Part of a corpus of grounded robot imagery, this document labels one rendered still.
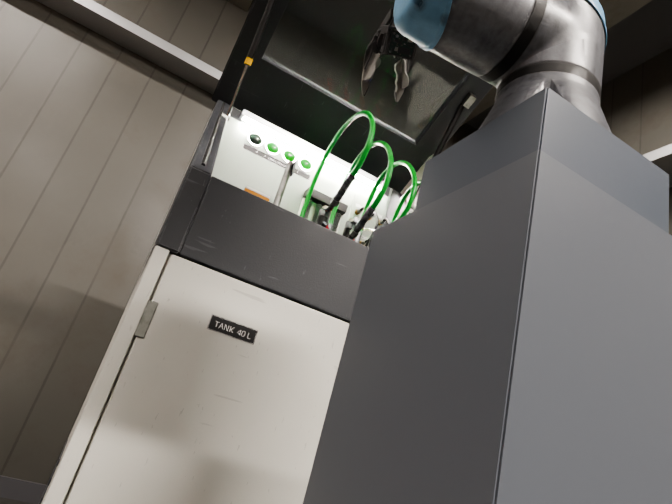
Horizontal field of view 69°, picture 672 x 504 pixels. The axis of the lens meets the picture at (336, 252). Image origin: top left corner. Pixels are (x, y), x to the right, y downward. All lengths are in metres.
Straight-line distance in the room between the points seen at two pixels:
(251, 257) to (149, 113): 2.37
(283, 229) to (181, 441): 0.40
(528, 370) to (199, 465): 0.62
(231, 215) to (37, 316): 2.02
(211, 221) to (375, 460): 0.58
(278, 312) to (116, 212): 2.14
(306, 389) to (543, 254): 0.62
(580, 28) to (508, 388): 0.45
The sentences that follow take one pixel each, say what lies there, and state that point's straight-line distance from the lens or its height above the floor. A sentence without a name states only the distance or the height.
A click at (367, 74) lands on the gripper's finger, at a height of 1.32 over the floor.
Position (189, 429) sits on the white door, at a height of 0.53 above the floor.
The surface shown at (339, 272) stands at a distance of 0.96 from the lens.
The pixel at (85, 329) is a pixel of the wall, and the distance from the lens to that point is 2.82.
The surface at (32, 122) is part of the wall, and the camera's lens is 3.13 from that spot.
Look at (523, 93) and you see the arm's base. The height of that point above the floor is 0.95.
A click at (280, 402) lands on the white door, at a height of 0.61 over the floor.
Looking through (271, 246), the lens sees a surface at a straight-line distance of 0.91.
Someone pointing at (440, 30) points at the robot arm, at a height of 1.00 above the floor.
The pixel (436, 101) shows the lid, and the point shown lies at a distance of 1.67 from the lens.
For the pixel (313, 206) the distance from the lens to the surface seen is 1.58.
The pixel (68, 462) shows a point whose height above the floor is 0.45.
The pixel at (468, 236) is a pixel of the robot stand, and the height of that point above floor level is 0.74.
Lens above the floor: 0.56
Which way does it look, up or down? 22 degrees up
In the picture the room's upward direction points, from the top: 16 degrees clockwise
